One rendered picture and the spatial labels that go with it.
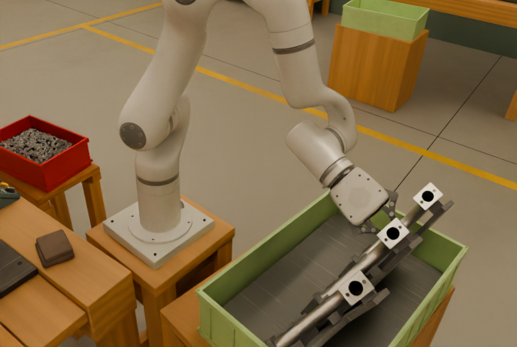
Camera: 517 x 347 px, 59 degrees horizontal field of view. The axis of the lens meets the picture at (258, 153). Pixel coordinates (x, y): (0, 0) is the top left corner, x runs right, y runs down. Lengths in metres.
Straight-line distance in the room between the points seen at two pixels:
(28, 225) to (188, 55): 0.73
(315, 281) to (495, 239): 1.87
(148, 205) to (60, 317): 0.35
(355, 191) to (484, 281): 1.81
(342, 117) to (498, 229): 2.16
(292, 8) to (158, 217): 0.71
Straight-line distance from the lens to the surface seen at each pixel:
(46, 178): 1.72
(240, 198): 2.87
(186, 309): 1.31
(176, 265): 1.33
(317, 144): 1.04
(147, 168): 1.23
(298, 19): 0.93
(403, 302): 1.33
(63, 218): 2.25
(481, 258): 2.88
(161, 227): 1.35
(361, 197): 1.01
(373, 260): 1.13
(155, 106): 1.09
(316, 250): 1.39
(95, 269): 1.29
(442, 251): 1.41
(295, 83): 0.96
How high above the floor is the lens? 1.83
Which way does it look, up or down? 34 degrees down
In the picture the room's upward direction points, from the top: 3 degrees clockwise
